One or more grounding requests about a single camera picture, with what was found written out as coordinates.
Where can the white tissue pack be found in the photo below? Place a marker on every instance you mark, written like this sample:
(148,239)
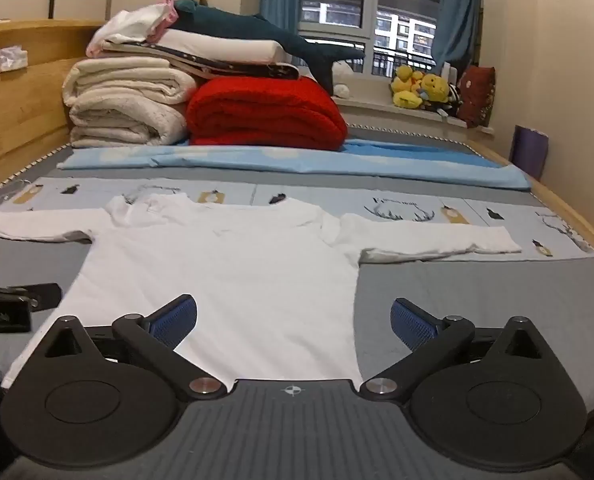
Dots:
(12,58)

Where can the white long-sleeved shirt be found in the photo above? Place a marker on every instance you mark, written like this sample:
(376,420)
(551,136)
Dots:
(227,270)

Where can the white plush toy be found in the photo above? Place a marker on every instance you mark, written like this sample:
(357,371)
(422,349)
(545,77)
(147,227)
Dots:
(342,87)

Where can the teal shark plush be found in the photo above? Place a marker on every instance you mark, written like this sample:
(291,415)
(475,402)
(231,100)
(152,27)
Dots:
(257,27)

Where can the white folded pillow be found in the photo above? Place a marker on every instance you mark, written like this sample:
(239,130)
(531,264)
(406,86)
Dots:
(212,42)

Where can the light blue sheet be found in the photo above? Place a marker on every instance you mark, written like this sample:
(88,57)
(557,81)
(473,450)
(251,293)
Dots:
(327,167)

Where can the yellow duck plush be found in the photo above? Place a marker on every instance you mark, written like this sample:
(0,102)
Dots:
(406,87)

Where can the cream folded blanket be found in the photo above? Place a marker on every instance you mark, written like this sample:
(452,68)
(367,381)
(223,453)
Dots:
(122,105)

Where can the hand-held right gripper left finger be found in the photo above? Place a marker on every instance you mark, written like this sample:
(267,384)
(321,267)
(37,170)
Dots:
(174,319)

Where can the black and white striped plush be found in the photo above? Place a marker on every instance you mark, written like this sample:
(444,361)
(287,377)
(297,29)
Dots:
(454,100)

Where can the purple folded mat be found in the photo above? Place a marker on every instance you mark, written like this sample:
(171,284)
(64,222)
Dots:
(528,152)

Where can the red folded blanket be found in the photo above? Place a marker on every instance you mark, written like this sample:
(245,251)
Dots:
(262,115)

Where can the dark patterned folded cloth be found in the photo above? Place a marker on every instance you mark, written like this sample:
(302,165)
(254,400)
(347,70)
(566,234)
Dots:
(247,69)

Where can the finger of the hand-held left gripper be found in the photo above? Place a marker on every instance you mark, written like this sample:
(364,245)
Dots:
(37,294)

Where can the dark red cushion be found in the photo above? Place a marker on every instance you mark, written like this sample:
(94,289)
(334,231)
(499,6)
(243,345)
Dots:
(478,95)

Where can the yellow and blue plush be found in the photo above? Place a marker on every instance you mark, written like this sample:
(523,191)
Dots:
(434,91)

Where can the white container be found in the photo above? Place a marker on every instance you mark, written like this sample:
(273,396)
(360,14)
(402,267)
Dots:
(449,74)

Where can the wooden bed frame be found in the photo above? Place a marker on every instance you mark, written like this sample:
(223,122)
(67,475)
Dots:
(22,110)

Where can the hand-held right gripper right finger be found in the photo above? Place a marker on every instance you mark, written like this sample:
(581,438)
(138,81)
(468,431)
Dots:
(413,324)

